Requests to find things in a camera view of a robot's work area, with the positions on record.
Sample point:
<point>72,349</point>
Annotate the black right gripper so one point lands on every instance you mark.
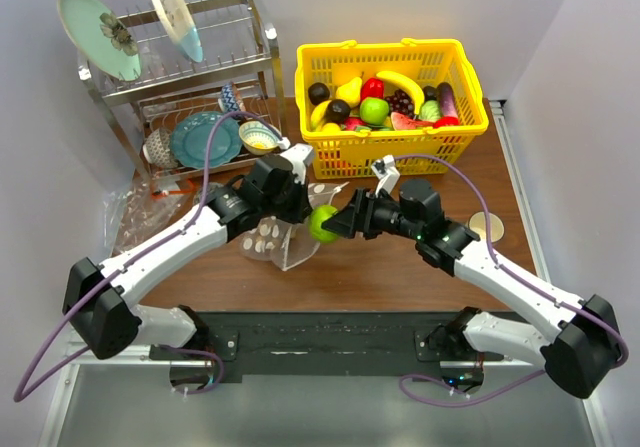
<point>357,217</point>

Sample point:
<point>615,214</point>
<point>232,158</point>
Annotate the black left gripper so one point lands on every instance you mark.
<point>302,208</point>

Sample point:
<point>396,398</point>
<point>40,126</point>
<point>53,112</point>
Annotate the green apple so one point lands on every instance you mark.
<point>319,215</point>
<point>373,110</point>

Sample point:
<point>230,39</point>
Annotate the clear polka dot zip bag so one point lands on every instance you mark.
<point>283,244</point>

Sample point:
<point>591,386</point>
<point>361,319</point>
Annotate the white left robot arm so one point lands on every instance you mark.
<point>102,301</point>

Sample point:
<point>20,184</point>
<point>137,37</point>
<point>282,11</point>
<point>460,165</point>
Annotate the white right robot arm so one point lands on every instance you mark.
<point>575,342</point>

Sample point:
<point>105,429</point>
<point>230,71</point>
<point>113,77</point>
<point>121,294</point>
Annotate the yellow teal patterned bowl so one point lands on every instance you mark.
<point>259,138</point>

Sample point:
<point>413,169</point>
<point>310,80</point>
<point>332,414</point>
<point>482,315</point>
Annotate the floral patterned ceramic bowl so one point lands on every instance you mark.
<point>204,192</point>

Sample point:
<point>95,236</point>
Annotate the yellow lemon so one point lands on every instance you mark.
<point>331,128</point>

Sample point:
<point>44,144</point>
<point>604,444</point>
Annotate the teal scalloped plate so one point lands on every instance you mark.
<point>188,141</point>

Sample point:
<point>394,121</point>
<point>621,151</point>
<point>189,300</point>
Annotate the blue zigzag bowl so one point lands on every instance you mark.
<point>230,101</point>

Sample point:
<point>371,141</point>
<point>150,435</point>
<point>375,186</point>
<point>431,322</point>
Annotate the dark mangosteen front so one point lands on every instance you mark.
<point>337,111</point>

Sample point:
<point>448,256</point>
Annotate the dark mangosteen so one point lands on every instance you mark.
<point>337,111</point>
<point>318,93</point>

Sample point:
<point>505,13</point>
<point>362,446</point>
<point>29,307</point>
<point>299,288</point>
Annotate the dark mangosteen back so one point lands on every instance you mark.
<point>318,93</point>

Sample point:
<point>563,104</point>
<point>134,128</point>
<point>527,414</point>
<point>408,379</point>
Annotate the metal dish rack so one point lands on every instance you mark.
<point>240,44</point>

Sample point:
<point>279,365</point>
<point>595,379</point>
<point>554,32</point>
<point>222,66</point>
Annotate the watermelon slice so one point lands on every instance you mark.
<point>401,122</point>

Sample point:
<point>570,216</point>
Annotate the grey patterned bowl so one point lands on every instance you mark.
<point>156,150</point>

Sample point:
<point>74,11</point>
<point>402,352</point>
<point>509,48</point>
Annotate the spare clear plastic bags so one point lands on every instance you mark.
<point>137,212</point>

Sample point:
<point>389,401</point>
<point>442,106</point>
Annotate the yellow pear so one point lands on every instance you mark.
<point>350,92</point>

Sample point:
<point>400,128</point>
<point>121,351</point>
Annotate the cream ceramic mug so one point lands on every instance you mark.
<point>483,224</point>

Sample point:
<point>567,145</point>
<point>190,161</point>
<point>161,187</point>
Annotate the dark purple grapes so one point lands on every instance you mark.
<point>401,102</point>

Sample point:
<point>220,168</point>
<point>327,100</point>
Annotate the yellow plastic basket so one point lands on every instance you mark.
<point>352,152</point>

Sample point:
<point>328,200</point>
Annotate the red bell pepper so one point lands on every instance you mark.
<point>373,87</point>

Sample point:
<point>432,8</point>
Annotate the green cabbage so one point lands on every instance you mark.
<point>430,111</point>

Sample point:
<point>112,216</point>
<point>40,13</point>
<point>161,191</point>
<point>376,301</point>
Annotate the yellow banana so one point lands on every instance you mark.
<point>400,81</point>

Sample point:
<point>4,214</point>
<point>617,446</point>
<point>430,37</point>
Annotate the purple eggplant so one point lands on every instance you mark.
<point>446,99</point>

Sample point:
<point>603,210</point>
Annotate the cream and blue plate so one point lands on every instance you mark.
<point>179,25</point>

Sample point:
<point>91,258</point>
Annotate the mint green flower plate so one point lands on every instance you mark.
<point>99,34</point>

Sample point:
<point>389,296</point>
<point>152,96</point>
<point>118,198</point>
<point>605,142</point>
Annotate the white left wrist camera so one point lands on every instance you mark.
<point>301,157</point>

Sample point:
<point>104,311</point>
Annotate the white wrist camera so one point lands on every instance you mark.
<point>387,174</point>
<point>301,157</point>

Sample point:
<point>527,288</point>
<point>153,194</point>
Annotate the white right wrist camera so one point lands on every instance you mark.
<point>387,174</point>

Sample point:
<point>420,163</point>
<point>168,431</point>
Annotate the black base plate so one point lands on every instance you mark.
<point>349,344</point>

